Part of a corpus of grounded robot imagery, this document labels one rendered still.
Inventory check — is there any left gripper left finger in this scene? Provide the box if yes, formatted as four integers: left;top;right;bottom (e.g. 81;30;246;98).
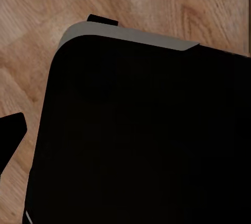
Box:
0;112;27;175

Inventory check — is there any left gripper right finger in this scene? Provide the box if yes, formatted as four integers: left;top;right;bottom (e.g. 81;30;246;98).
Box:
234;112;251;154

